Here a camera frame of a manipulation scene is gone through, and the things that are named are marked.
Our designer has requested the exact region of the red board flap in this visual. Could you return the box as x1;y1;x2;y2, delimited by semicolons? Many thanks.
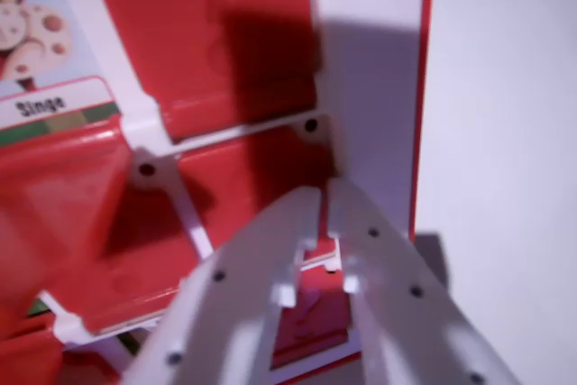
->
41;157;215;336
271;284;362;369
176;124;338;265
83;0;324;143
0;115;137;314

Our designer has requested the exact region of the red and white game board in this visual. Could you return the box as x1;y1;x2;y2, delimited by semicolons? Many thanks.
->
0;0;437;385

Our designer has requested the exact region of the Singe picture card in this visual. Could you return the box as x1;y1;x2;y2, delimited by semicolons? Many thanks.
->
0;0;122;145

